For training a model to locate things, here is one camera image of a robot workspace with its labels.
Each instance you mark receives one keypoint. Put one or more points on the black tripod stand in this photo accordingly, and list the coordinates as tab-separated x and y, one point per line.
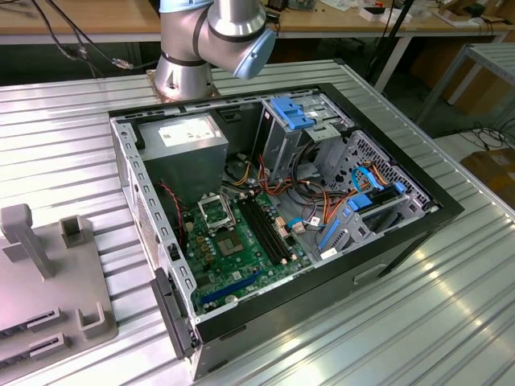
403	18

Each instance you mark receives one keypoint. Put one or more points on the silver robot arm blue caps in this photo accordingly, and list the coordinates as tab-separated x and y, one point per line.
233	28

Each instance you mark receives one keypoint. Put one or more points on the grey metal disk bay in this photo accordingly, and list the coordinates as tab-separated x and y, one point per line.
281	153

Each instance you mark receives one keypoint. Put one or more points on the CPU socket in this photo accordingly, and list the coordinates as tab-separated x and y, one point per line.
231	244

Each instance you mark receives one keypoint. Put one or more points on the flat cardboard tray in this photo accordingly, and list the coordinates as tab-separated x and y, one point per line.
454	19

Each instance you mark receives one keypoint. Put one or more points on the grey metal frame table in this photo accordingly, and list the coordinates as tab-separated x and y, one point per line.
497	54

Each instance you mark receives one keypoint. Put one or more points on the white board connector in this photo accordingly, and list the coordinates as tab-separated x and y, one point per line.
298	228

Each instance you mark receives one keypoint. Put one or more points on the blue plastic rail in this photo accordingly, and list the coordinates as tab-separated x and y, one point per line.
332	233

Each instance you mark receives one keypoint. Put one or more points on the grey power supply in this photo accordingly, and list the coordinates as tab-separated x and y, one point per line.
181	169

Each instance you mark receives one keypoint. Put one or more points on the metal locking lever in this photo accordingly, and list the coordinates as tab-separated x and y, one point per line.
230	209

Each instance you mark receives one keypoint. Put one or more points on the grey perforated disk cage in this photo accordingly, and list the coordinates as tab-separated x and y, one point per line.
364	146

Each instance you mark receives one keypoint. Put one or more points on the black RAM slot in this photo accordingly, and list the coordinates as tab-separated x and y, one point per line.
266	227
255	227
260	227
271	227

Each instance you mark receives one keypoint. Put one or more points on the grey parts rack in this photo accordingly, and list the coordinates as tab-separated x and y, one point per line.
60	281

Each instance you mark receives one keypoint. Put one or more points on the silver coin battery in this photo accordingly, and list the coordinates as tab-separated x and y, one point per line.
230	298

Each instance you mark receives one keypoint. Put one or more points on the blue disk carrier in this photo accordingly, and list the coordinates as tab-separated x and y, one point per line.
360	202

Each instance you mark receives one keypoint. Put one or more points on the blue expansion slot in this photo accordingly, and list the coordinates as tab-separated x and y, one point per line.
233	286

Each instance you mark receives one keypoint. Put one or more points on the blue plastic latch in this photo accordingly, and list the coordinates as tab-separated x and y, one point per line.
287	110

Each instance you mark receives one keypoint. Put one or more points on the brown cardboard box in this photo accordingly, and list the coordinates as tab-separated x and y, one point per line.
493	173

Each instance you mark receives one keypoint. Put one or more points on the green motherboard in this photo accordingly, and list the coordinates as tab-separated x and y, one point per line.
253	277

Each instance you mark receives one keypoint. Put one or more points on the long wooden desk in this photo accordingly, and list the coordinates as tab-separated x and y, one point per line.
422	24

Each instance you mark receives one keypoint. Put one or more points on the black open PC case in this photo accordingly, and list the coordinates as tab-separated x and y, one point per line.
322	297

